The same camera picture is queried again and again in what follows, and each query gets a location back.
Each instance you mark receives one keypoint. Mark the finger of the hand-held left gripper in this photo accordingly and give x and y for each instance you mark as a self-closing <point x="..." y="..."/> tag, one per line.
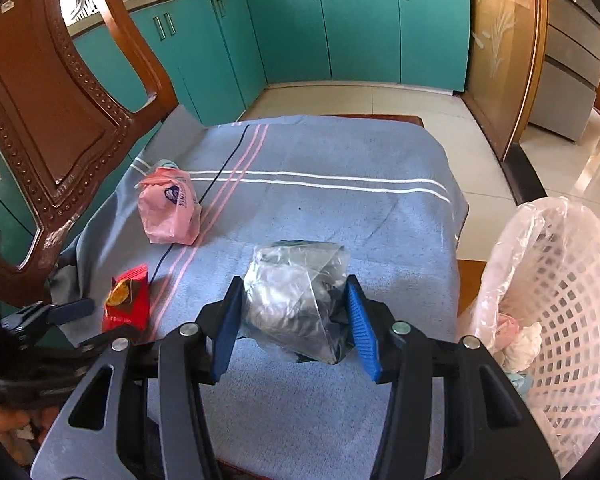
<point x="110" y="337"/>
<point x="70" y="310"/>

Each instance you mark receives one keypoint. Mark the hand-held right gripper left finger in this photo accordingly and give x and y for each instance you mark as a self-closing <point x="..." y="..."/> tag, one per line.
<point x="225" y="330"/>

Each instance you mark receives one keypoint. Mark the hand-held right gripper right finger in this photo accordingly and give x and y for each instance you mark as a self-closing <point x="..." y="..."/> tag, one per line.
<point x="362" y="330"/>

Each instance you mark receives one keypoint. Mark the clear plastic bag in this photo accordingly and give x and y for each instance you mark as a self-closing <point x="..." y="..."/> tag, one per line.
<point x="290" y="300"/>

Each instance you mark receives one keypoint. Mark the pink snack packet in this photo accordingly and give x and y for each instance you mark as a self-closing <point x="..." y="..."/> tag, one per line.
<point x="506" y="332"/>

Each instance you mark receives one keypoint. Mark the white tissue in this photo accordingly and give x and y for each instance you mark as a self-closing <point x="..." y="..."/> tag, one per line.
<point x="525" y="345"/>

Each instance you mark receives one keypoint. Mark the blue face mask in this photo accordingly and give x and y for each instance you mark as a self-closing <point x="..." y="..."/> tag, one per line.
<point x="517" y="381"/>

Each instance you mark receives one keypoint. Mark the white plastic mesh basket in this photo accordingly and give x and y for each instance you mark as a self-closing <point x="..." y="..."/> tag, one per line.
<point x="570" y="320"/>

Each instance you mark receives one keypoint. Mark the red snack packet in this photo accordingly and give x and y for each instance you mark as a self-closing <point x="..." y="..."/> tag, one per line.
<point x="130" y="305"/>

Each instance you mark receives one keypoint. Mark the pink plastic bag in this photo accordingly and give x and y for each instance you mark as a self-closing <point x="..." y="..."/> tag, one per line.
<point x="167" y="210"/>

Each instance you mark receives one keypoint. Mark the blue striped towel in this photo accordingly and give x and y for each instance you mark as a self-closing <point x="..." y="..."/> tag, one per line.
<point x="330" y="200"/>

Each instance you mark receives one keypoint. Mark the carved wooden chair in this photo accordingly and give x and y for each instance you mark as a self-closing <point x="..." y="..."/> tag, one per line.
<point x="45" y="110"/>

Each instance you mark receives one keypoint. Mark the wood framed glass sliding door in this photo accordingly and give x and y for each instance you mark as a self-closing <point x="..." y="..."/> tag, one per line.
<point x="500" y="60"/>

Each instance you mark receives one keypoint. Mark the grey refrigerator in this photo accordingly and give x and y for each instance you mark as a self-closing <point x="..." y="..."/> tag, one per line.
<point x="570" y="60"/>

